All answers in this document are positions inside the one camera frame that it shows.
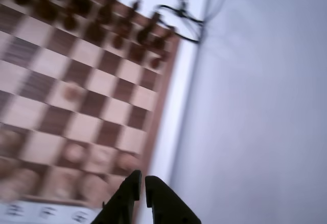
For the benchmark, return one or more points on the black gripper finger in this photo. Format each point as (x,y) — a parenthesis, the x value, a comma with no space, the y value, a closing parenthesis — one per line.
(122,203)
(168,208)

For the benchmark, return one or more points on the light wooden knight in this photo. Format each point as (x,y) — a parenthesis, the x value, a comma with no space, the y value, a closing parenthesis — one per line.
(92,184)

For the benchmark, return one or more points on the light wooden pawn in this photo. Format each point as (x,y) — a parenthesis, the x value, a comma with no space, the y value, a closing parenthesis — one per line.
(101,155)
(74,152)
(125,161)

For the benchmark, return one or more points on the light wooden bishop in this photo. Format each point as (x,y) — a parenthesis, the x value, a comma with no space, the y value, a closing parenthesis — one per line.
(61,185)

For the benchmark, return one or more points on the wooden chessboard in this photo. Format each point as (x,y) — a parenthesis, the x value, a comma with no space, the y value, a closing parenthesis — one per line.
(115,111)

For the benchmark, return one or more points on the white paper letter strip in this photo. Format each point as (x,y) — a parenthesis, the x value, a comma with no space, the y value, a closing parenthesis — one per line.
(25,211)

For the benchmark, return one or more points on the light wooden king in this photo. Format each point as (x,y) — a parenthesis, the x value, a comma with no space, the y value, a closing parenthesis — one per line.
(18,183)

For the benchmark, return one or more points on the dark wooden rook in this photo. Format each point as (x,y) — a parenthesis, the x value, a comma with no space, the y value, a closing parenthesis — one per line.
(159,41)

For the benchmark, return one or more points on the dark wooden knight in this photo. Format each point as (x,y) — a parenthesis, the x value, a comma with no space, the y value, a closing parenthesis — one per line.
(145,32)

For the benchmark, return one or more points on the dark wooden bishop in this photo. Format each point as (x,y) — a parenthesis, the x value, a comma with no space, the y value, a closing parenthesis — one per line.
(127,21)

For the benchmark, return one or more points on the dark wooden king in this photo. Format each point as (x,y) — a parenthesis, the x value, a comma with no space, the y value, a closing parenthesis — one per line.
(108,7)

